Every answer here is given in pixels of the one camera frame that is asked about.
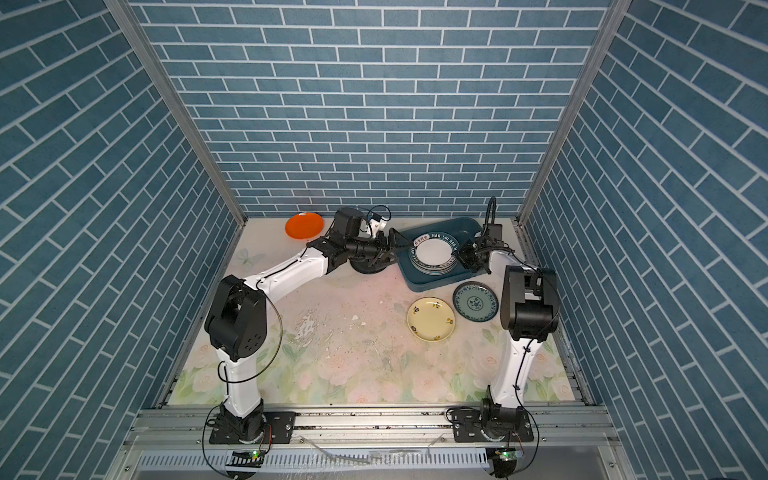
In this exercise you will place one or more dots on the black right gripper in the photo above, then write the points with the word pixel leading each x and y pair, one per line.
pixel 462 253

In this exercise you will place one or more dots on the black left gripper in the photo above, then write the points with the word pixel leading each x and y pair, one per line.
pixel 380 251

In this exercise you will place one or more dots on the green rim plate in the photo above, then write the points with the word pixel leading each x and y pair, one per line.
pixel 432 253

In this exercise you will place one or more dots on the yellow floral plate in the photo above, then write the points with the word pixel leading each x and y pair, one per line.
pixel 431 319

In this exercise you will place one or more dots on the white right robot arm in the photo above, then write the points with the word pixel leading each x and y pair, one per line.
pixel 529 311

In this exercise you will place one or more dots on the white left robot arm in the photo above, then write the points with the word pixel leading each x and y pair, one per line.
pixel 237 322

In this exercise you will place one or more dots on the teal plastic bin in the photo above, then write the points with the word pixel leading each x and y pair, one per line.
pixel 463 229

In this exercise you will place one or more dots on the black plate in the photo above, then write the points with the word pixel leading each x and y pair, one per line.
pixel 369 266

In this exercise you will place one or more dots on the green blue floral plate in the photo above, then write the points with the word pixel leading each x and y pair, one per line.
pixel 475 302

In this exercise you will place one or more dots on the orange plate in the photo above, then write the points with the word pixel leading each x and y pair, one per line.
pixel 304 226

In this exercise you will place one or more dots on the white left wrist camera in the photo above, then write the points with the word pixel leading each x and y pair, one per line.
pixel 374 223

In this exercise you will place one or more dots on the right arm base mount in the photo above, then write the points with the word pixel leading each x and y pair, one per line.
pixel 492 423

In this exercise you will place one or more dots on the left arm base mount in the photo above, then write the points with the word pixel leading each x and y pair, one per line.
pixel 259 427

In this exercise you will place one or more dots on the aluminium front rail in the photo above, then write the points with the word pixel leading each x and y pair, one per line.
pixel 560 441

